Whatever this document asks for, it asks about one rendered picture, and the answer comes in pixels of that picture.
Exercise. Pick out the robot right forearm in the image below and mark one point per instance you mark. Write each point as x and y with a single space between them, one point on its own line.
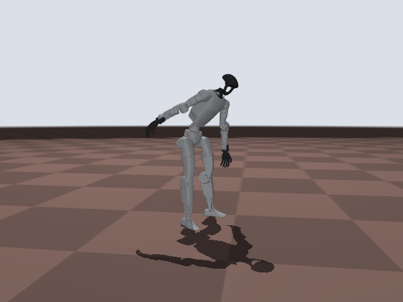
171 112

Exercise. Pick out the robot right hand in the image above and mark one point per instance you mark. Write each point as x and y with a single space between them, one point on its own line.
153 125

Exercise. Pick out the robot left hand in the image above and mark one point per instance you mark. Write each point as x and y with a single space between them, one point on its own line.
226 156

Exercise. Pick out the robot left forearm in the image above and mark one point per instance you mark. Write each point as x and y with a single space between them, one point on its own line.
224 138

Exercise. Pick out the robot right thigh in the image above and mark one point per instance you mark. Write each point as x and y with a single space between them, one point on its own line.
187 156

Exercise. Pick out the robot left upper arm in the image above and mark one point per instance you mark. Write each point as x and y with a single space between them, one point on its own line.
223 115

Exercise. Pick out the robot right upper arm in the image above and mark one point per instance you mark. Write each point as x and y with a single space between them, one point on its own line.
201 96

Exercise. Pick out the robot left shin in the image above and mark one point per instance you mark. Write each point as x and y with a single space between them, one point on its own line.
208 192

